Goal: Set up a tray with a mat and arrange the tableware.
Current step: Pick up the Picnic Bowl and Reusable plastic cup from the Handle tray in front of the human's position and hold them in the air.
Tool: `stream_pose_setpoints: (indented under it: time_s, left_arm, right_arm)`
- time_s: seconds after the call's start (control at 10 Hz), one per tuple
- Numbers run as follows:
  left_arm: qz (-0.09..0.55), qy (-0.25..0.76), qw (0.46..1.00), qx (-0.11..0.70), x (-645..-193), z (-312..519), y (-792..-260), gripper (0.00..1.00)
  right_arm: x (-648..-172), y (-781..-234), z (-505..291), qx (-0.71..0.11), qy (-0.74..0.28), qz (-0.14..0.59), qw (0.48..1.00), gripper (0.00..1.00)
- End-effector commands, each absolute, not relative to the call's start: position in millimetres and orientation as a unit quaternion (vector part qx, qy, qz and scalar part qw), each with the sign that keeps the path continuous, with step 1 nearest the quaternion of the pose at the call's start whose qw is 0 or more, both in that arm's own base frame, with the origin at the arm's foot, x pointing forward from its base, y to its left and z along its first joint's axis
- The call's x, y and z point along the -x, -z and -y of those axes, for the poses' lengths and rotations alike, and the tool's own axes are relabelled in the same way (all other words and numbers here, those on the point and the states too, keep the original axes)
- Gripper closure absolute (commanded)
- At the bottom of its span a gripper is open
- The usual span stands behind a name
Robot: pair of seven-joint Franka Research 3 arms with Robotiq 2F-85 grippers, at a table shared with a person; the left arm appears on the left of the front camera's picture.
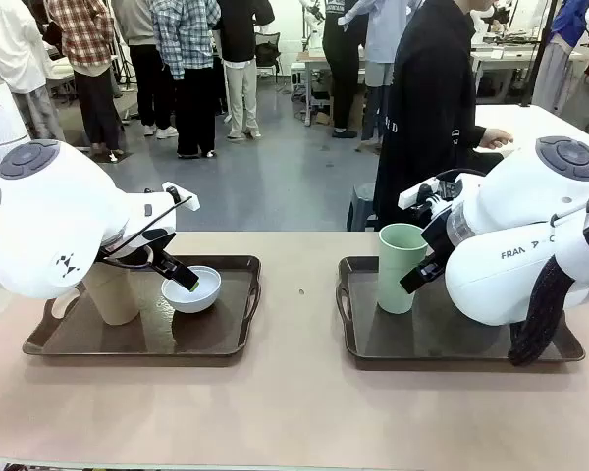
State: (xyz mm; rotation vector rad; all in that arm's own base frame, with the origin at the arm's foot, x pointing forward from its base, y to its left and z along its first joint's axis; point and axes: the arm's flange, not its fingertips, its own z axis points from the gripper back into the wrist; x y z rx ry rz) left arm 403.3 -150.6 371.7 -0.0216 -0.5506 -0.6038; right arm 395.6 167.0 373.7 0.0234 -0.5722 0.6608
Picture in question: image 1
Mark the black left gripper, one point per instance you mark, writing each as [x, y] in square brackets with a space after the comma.
[144, 240]

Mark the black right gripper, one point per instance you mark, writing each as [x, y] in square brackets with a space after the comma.
[437, 240]

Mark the green tall cup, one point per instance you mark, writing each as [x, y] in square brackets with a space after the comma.
[392, 275]

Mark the white bowl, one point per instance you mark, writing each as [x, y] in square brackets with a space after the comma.
[196, 301]

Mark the tan tall cup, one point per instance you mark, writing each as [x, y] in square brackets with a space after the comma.
[113, 299]

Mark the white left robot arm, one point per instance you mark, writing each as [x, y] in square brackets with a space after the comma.
[54, 221]

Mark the person's right forearm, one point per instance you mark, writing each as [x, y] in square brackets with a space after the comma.
[466, 137]

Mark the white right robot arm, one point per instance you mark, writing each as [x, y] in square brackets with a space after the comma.
[510, 206]

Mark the dark brown serving tray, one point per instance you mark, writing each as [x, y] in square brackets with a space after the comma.
[201, 338]
[422, 343]

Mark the person's right hand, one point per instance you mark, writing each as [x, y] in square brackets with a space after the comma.
[493, 137]

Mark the dark grey plastic stool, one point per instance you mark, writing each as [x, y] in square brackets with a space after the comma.
[363, 206]

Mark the person in black jacket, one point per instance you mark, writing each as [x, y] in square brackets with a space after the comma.
[432, 98]

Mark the large white table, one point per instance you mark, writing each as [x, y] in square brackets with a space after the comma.
[545, 122]

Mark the black office chair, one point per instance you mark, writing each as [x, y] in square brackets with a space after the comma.
[267, 54]

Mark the black slanted stand pole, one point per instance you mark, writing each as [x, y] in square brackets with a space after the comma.
[535, 73]

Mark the white cylindrical air purifier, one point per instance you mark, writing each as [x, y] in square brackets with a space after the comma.
[0, 118]

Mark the bystander in blue plaid shirt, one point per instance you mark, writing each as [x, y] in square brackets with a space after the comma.
[181, 34]

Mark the white background workbench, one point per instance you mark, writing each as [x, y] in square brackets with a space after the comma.
[500, 54]

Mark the wooden-top background desk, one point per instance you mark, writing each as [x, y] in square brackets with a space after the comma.
[310, 56]

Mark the bystander in light blue shirt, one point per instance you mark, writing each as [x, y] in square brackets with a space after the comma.
[378, 34]

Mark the bystander in blue top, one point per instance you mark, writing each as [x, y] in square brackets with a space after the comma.
[559, 73]

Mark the bystander in beige trousers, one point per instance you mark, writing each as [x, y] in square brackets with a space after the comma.
[240, 29]

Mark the bystander in grey sweater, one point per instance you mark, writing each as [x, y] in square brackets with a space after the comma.
[132, 19]

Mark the bystander in black t-shirt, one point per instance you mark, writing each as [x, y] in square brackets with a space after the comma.
[343, 29]

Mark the bystander in red plaid shirt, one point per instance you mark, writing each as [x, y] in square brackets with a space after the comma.
[83, 29]

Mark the bystander in white shirt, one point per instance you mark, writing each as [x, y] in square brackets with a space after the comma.
[10, 44]

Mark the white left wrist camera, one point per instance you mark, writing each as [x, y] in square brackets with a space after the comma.
[186, 202]

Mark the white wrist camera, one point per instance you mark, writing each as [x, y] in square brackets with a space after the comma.
[186, 202]
[412, 196]

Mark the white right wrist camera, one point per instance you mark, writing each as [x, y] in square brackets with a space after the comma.
[412, 196]

